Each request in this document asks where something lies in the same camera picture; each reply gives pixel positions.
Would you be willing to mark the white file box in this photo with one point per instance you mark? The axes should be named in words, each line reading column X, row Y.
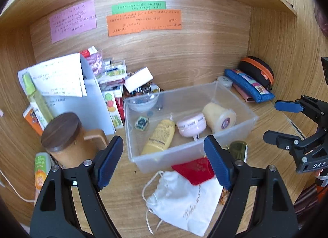
column 87, row 104

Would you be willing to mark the blue pencil case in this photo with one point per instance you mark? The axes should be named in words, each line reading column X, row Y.
column 251, row 85

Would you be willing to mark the red and white box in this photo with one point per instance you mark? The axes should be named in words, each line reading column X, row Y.
column 88, row 51

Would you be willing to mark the green spray bottle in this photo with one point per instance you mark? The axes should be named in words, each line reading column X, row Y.
column 35, row 97

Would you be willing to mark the white paper sheets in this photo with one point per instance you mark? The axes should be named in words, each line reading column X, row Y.
column 59, row 76

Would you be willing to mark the yellow lotion bottle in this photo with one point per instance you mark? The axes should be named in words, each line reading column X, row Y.
column 158, row 137

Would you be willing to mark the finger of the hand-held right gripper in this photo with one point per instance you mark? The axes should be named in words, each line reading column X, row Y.
column 287, row 106
column 278, row 138

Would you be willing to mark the wooden desktop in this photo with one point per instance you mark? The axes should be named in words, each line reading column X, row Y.
column 269, row 128

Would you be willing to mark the pile of small boxes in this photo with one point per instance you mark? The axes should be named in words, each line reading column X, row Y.
column 114, row 74

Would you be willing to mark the olive green bottle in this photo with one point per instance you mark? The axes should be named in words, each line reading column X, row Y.
column 238, row 151

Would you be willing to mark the golden tassel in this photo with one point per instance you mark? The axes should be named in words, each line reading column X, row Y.
column 225, row 196

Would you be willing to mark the green orange tube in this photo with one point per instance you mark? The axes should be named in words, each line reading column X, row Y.
column 42, row 174

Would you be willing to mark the white round container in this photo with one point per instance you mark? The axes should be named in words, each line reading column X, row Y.
column 225, row 82

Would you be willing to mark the cluster of small glass bottles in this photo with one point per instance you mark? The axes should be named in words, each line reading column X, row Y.
column 150, row 89

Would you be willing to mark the orange box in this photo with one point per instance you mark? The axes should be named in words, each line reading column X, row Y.
column 32, row 120

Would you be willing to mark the red embroidered pouch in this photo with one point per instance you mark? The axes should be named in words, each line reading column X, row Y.
column 196, row 170

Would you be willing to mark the clear plastic bowl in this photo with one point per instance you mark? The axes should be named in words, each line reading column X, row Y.
column 143, row 102

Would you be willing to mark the orange paper note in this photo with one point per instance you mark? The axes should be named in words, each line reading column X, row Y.
column 143, row 24

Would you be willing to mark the black case with orange zip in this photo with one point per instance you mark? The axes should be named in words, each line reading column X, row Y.
column 256, row 67

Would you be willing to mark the pink wallet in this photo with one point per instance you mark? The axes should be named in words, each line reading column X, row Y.
column 243, row 96

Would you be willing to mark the white card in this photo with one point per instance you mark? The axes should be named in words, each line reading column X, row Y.
column 138, row 79

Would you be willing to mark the pink paper note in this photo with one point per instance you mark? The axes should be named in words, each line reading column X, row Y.
column 73, row 21

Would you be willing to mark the red flat box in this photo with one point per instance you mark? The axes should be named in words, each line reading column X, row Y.
column 119, row 107

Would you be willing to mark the pink round jar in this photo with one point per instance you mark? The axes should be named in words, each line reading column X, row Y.
column 191, row 125

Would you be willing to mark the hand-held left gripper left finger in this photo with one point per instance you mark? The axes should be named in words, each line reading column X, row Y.
column 110, row 161

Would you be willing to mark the dark striped cloth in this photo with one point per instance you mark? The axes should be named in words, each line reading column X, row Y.
column 306, row 199

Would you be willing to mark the wooden mug with dark lid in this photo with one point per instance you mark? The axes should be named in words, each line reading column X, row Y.
column 64, row 135

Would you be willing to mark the cream tape roll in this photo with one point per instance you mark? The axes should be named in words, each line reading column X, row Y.
column 217, row 116

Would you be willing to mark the dark pink object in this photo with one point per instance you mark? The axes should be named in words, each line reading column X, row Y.
column 321, row 20

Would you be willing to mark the clear plastic storage bin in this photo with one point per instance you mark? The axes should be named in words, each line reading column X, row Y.
column 230, row 130

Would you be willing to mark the small green square packet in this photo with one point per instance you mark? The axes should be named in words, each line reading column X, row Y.
column 141, row 122

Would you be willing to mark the green paper note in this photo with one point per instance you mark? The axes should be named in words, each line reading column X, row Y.
column 138, row 7

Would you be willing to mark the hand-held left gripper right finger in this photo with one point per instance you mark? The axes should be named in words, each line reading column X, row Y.
column 217, row 162

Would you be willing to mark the fruit pattern box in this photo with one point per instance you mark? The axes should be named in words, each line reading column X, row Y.
column 112, row 110

